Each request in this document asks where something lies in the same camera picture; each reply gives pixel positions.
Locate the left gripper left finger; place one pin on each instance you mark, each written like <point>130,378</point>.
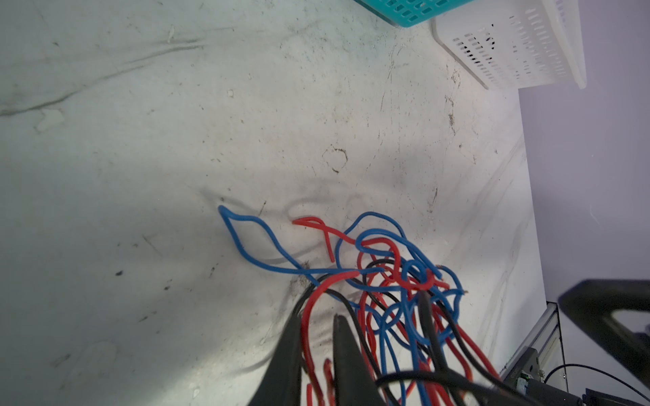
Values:
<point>281,383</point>

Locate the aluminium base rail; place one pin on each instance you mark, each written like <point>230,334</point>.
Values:
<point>539,353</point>

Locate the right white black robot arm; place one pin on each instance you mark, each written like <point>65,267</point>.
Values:
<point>591,305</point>

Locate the teal plastic basket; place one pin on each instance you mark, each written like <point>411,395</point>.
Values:
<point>407,13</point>

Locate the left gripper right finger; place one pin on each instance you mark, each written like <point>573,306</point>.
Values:
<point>352,381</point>

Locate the right white plastic basket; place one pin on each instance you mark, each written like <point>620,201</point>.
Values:
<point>511,44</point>

